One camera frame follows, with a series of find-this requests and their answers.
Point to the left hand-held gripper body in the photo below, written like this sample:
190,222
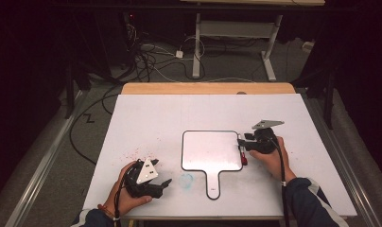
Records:
146,171

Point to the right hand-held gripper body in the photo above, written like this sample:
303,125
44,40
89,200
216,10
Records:
263,140

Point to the red whiteboard marker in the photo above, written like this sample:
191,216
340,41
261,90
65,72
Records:
244,159

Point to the white paddle whiteboard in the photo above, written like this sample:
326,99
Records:
211,154

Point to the person's right hand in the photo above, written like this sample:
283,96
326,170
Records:
272,164

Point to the person's left hand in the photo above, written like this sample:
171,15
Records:
123,198

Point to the white table cover board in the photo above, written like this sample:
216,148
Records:
167,119

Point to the grey table grommet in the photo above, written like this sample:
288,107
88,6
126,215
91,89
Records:
241,93

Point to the wooden table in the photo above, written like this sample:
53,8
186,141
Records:
195,88

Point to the black stand leg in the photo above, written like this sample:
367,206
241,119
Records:
69,94
329,101

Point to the small white box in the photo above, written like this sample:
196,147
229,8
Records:
307,46

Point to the white power adapter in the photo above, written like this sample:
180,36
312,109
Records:
179,54

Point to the metal floor rail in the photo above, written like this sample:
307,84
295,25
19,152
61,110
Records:
41,170
340,148

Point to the white desk frame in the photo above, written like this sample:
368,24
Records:
197,47

